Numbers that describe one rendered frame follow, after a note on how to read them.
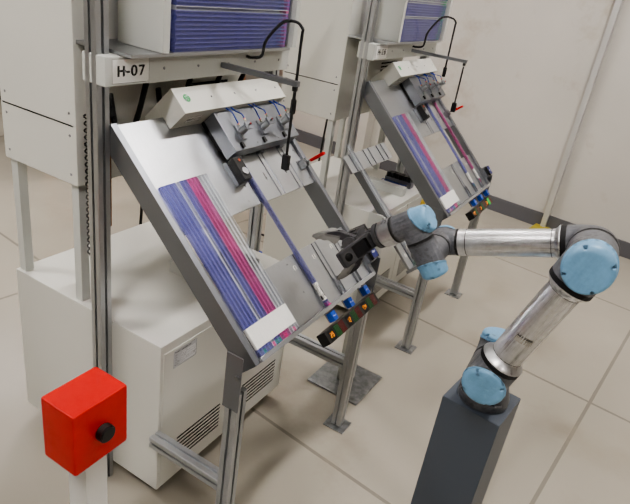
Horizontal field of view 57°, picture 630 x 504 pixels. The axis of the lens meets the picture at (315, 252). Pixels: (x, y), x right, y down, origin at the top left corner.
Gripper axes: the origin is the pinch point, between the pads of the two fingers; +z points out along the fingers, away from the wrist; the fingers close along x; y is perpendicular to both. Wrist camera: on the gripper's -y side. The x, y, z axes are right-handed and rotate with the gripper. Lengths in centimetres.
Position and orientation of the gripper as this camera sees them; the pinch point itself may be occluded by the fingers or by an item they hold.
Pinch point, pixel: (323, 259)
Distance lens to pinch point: 170.0
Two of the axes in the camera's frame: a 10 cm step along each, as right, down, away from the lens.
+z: -7.5, 2.9, 5.9
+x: -4.9, -8.5, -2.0
